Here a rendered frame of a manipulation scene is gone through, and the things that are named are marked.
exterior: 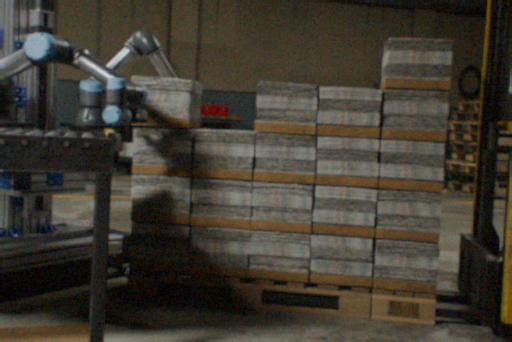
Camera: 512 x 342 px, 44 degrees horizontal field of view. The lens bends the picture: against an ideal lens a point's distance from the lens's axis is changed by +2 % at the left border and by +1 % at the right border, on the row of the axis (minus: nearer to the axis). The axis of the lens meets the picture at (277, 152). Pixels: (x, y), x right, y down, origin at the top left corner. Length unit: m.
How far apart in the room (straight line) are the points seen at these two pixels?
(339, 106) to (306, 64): 7.30
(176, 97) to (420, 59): 1.14
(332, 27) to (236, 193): 7.63
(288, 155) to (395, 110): 0.53
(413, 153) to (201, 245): 1.08
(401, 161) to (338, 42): 7.59
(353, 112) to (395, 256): 0.69
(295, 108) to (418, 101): 0.56
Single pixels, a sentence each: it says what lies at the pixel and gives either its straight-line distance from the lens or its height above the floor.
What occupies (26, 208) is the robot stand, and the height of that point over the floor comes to 0.38.
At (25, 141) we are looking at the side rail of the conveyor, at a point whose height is 0.78.
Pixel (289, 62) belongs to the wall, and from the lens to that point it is 10.09.
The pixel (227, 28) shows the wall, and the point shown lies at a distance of 9.89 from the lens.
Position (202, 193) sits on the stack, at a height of 0.53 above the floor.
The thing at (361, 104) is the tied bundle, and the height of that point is 0.99.
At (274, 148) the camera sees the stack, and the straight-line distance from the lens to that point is 2.91.
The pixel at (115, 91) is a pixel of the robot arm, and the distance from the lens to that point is 2.64.
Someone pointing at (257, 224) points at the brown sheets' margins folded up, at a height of 0.40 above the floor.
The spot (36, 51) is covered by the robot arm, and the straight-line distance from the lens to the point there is 2.86.
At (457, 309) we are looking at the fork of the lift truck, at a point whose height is 0.07.
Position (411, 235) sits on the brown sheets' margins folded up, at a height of 0.40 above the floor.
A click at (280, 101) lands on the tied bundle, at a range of 2.90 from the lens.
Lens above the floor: 0.90
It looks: 3 degrees down
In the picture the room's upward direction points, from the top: 3 degrees clockwise
